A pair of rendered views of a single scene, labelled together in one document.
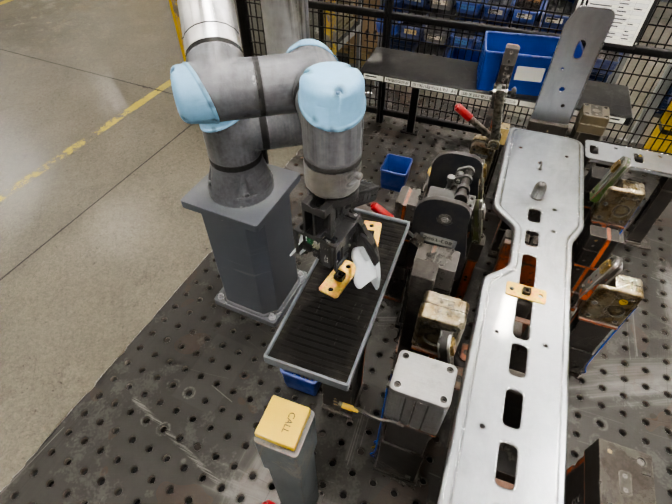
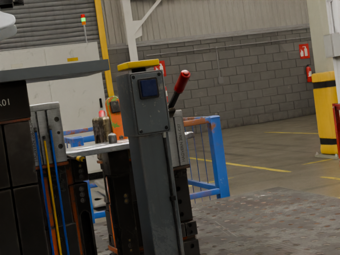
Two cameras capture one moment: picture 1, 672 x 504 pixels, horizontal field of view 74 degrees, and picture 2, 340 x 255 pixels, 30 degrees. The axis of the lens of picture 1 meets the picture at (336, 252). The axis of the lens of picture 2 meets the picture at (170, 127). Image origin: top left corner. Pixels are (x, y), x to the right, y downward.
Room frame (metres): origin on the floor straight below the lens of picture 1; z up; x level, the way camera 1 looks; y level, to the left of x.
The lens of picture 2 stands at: (1.00, 0.93, 1.09)
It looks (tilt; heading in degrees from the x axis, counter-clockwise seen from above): 3 degrees down; 227
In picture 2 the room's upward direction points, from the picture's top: 8 degrees counter-clockwise
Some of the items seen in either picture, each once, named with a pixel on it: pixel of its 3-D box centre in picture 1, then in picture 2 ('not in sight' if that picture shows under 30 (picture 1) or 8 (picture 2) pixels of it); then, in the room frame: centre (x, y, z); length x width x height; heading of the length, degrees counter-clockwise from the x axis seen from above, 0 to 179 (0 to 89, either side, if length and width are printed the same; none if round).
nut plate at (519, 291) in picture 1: (526, 291); not in sight; (0.59, -0.41, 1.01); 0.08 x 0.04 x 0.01; 69
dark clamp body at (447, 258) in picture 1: (425, 307); not in sight; (0.62, -0.22, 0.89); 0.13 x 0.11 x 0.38; 69
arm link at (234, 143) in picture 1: (233, 123); not in sight; (0.83, 0.21, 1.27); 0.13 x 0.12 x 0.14; 103
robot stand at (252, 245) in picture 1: (253, 244); not in sight; (0.82, 0.22, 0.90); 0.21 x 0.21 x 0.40; 65
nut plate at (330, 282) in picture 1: (339, 276); not in sight; (0.50, -0.01, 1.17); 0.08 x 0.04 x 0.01; 149
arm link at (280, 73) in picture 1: (303, 81); not in sight; (0.57, 0.04, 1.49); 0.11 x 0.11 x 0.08; 13
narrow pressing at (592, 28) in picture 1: (569, 70); not in sight; (1.27, -0.68, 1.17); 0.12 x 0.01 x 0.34; 69
